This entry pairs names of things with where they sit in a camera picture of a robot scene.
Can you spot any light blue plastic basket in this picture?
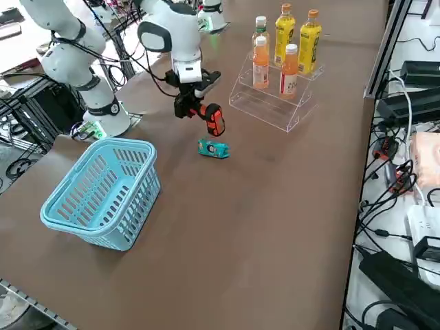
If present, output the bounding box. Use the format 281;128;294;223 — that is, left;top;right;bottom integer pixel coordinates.
40;137;162;252

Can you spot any black power adapter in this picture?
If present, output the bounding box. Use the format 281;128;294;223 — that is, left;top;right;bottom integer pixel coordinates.
400;60;440;89

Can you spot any orange juice bottle white cap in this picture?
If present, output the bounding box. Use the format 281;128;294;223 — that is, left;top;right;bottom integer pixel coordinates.
252;36;270;89
278;43;299;100

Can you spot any orange black plug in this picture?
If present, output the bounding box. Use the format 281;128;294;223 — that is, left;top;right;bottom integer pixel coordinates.
373;136;399;160

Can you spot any white power strip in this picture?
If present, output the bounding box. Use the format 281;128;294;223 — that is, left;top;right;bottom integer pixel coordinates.
405;205;440;243

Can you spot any orange black barcode scanner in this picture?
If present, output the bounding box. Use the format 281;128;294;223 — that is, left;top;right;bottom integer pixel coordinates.
187;102;227;138

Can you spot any aluminium frame post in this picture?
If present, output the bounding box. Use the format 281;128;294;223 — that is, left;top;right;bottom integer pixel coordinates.
363;0;413;100

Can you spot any small black adapter box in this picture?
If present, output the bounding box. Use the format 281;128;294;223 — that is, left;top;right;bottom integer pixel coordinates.
412;236;440;264

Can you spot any pink tissue pack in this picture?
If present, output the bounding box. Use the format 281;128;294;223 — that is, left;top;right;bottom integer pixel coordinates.
410;132;440;197

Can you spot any teal potato chips packet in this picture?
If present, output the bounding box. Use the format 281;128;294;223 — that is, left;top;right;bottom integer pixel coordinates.
197;137;230;160

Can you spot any aluminium table edge rail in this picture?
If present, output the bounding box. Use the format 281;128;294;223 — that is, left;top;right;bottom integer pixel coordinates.
0;278;75;330

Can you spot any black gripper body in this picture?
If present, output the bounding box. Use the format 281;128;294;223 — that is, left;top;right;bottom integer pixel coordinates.
164;68;221;100

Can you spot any clear acrylic stepped shelf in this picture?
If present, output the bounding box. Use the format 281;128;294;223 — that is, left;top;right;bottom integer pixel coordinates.
228;51;326;133

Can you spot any long black power brick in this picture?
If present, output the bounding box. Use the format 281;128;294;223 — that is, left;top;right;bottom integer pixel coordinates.
376;88;440;125

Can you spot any yellow bottle orange cap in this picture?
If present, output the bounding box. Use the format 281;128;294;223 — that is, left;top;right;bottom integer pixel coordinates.
274;3;296;68
297;9;323;76

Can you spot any pale tea bottle white cap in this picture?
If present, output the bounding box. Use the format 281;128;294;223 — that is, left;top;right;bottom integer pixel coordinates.
252;16;271;45

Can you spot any white cable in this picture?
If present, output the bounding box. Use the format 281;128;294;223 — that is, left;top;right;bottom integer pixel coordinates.
390;70;429;207

